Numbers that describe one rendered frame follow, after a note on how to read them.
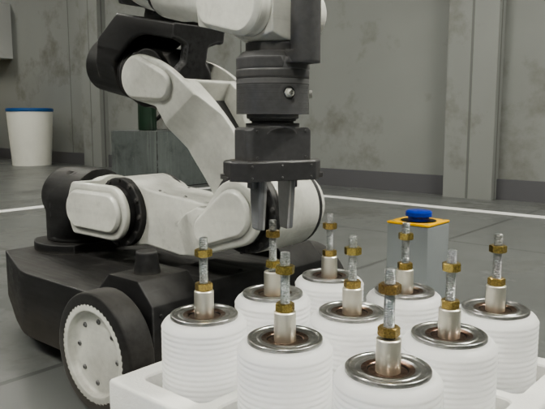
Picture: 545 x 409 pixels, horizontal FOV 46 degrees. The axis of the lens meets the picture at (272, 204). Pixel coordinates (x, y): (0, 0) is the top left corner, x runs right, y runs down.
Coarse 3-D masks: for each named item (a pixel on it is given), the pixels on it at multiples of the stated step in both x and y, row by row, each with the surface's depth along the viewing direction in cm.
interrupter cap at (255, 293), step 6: (246, 288) 81; (252, 288) 82; (258, 288) 81; (294, 288) 81; (246, 294) 78; (252, 294) 79; (258, 294) 79; (294, 294) 79; (300, 294) 78; (252, 300) 77; (258, 300) 76; (264, 300) 76; (270, 300) 76; (276, 300) 76
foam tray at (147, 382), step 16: (144, 368) 74; (160, 368) 74; (544, 368) 75; (112, 384) 71; (128, 384) 70; (144, 384) 70; (160, 384) 74; (544, 384) 70; (112, 400) 71; (128, 400) 69; (144, 400) 67; (160, 400) 66; (176, 400) 66; (224, 400) 66; (496, 400) 67; (512, 400) 66; (528, 400) 66; (544, 400) 66
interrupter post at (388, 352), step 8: (376, 344) 55; (384, 344) 54; (392, 344) 54; (400, 344) 55; (376, 352) 55; (384, 352) 54; (392, 352) 54; (400, 352) 55; (376, 360) 55; (384, 360) 54; (392, 360) 54; (400, 360) 55; (376, 368) 55; (384, 368) 55; (392, 368) 54; (400, 368) 55
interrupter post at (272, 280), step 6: (264, 276) 79; (270, 276) 78; (276, 276) 78; (264, 282) 79; (270, 282) 79; (276, 282) 79; (264, 288) 79; (270, 288) 79; (276, 288) 79; (264, 294) 79; (270, 294) 79; (276, 294) 79
